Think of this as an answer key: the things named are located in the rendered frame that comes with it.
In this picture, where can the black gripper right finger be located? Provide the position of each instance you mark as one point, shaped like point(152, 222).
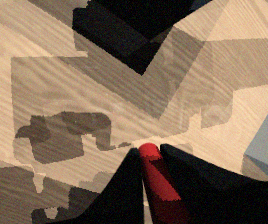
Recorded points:
point(215, 195)

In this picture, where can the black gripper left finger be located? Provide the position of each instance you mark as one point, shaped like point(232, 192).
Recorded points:
point(121, 202)

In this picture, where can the red peg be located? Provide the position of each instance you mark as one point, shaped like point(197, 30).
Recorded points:
point(165, 202)

